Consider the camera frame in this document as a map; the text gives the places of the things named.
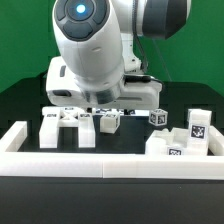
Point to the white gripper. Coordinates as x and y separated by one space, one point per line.
137 91

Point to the white chair seat part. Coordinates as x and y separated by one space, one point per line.
175 142

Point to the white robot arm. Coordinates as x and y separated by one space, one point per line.
96 66

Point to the white marker base sheet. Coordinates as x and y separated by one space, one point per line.
123 112

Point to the white chair back frame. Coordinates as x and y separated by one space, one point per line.
56 118

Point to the white U-shaped boundary frame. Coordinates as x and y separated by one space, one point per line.
13 162

